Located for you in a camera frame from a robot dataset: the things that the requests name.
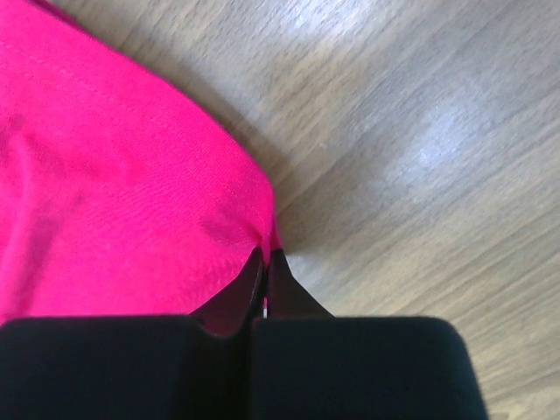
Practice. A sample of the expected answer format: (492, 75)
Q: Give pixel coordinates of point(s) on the pink t shirt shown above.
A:
(119, 195)

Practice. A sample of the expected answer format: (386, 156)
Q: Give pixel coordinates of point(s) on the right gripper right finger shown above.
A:
(308, 364)

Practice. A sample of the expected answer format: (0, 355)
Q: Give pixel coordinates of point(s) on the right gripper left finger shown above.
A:
(192, 366)

